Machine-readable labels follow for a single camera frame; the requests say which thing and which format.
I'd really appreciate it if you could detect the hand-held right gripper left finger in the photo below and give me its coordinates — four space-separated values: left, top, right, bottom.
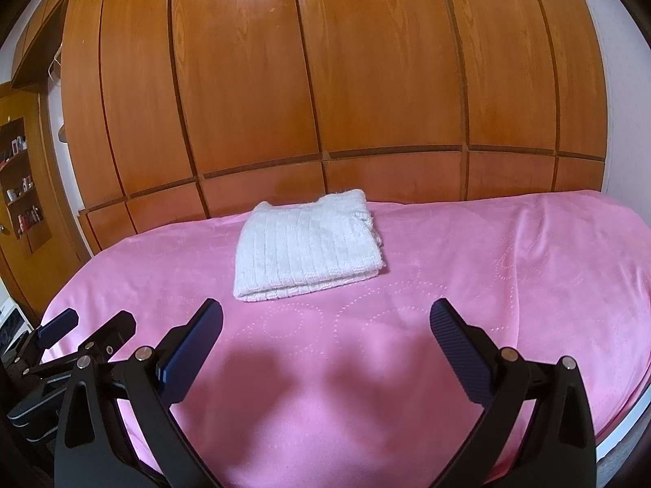
55 298 225 488

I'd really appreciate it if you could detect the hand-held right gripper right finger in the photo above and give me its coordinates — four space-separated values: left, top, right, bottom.
429 298 597 488

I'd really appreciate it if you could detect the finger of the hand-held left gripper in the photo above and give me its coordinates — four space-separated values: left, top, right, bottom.
25 312 138 378
20 308 81 367

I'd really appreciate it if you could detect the white knit sweater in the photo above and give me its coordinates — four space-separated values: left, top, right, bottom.
233 189 386 303

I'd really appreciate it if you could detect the pink blanket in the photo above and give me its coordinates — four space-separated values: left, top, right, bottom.
41 189 651 488

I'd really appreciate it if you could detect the wooden shelf unit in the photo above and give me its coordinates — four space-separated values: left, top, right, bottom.
0 116 53 254

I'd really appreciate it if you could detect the wooden wardrobe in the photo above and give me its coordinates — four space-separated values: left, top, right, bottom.
10 0 609 261

